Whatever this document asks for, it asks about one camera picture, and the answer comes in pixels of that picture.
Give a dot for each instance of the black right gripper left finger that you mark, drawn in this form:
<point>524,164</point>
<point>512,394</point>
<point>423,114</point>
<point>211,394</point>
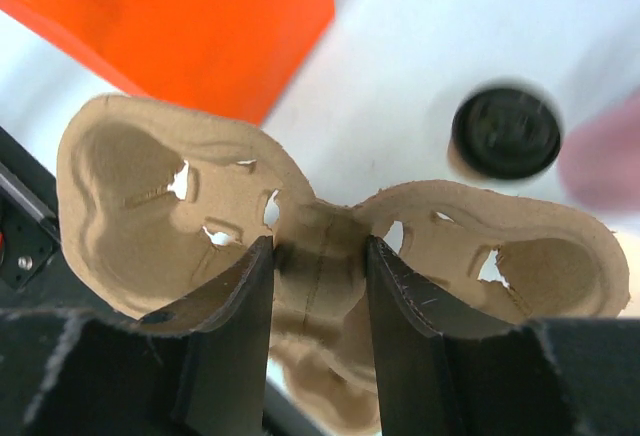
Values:
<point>195,367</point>

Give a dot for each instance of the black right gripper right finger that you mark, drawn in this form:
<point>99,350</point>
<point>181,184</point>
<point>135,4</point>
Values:
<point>445,368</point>

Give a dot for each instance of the orange paper takeout bag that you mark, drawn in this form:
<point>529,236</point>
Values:
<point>232,58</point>

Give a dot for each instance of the brown paper coffee cup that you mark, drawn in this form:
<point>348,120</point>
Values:
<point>462,161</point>

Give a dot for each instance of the pink straw holder cup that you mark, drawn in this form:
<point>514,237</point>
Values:
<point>599,162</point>

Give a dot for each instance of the brown pulp cup carrier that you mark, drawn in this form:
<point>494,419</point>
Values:
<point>157,200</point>

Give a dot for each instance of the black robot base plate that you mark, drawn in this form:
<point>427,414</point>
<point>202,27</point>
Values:
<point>32,267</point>

